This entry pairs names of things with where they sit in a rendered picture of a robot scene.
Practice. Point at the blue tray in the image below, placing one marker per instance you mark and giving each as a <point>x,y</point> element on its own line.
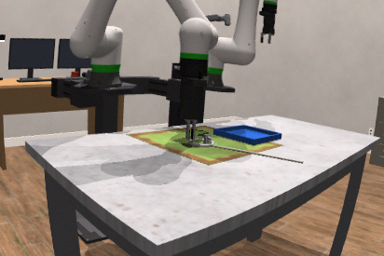
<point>238,133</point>

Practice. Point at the green grassy ground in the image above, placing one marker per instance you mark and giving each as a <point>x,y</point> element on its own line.
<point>173,140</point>

